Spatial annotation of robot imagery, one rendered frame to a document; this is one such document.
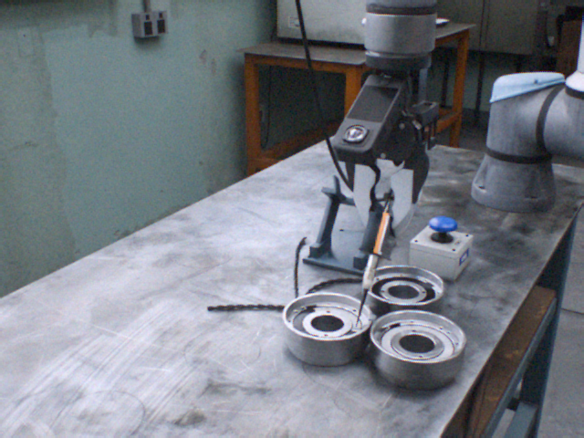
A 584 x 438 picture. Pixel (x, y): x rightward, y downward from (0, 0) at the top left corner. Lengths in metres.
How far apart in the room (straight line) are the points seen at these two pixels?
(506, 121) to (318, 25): 2.01
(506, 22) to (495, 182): 3.38
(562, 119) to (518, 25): 3.42
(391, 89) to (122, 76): 2.00
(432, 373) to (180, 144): 2.33
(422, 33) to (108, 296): 0.53
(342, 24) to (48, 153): 1.40
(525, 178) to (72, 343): 0.79
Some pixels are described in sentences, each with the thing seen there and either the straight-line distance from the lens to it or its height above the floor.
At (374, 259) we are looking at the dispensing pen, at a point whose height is 0.90.
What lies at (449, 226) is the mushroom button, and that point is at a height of 0.87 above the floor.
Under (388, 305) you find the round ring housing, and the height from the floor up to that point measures 0.84.
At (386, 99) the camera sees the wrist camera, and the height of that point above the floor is 1.09.
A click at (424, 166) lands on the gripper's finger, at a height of 1.02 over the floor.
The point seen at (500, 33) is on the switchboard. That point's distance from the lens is 4.59.
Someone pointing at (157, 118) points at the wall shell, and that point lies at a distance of 2.81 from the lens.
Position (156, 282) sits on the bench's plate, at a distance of 0.96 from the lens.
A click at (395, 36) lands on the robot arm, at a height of 1.15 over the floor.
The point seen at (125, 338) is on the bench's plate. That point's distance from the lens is 0.84.
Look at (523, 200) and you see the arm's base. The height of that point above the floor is 0.82.
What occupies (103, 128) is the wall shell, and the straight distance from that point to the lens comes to 2.61.
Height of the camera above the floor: 1.25
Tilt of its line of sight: 23 degrees down
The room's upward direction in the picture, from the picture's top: straight up
